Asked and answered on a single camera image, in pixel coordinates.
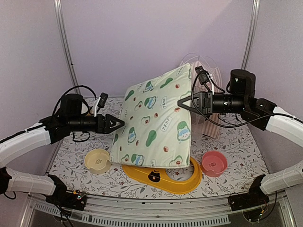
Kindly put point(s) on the brown checkered mat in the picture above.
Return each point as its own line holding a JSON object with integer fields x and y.
{"x": 157, "y": 132}

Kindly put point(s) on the yellow double bowl holder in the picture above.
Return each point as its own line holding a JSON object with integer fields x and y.
{"x": 159, "y": 178}

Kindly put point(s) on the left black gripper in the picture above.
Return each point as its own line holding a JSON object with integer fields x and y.
{"x": 106, "y": 128}

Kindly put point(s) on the pink pet bowl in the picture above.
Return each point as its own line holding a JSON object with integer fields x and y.
{"x": 213, "y": 164}

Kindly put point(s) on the cream pet bowl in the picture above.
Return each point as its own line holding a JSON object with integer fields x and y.
{"x": 97, "y": 161}

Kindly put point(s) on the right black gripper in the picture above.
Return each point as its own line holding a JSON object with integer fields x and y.
{"x": 208, "y": 102}

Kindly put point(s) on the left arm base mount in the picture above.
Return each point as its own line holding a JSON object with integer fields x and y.
{"x": 63, "y": 198}

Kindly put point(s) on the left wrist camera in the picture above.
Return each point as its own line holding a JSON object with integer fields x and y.
{"x": 99, "y": 104}

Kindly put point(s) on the pink striped pet tent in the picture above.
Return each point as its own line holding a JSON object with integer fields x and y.
{"x": 203, "y": 116}

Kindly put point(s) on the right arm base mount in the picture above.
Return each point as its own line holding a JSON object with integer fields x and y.
{"x": 254, "y": 196}

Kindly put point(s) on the left aluminium frame post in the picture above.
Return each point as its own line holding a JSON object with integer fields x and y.
{"x": 64, "y": 41}

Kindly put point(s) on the front aluminium rail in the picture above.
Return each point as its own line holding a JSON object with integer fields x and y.
{"x": 102, "y": 211}

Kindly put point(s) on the aluminium frame post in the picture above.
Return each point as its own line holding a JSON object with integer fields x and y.
{"x": 64, "y": 41}
{"x": 251, "y": 33}

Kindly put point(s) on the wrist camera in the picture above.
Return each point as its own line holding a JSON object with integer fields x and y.
{"x": 99, "y": 104}
{"x": 205, "y": 79}

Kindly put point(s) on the white ceramic bowl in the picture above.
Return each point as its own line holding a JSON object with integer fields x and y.
{"x": 85, "y": 109}

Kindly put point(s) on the white tent pole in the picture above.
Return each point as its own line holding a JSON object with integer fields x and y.
{"x": 207, "y": 63}

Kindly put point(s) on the right aluminium frame post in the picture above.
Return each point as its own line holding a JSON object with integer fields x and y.
{"x": 251, "y": 33}

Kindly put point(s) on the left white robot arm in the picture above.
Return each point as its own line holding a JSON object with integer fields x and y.
{"x": 71, "y": 114}

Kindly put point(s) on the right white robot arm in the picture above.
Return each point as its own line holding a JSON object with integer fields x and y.
{"x": 239, "y": 98}

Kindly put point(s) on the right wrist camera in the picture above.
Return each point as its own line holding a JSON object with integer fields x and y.
{"x": 205, "y": 79}

